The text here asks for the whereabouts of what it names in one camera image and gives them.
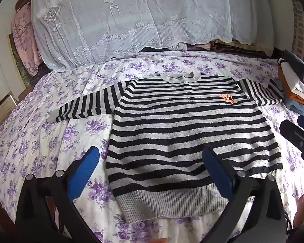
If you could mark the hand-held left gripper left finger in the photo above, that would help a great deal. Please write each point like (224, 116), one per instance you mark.
(87, 167)

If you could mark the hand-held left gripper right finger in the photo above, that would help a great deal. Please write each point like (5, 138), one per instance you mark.
(215, 172)

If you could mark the black and grey striped sweater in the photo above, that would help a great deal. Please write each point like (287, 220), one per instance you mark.
(179, 131)

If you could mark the folded blue fleece garment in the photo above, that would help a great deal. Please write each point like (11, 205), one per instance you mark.
(297, 107)

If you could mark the folded orange garment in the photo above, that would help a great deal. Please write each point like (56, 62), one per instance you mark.
(283, 81)

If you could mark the folded navy garment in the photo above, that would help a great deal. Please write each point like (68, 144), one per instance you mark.
(296, 63)

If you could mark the purple floral bedsheet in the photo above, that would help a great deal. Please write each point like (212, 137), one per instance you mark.
(27, 144)

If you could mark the brown brick-pattern curtain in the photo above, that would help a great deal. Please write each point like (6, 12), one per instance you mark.
(300, 30)

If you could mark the pink floral cloth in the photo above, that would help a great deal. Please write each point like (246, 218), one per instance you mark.
(25, 38)

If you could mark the white lace cloth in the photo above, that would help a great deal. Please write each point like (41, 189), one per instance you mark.
(141, 17)

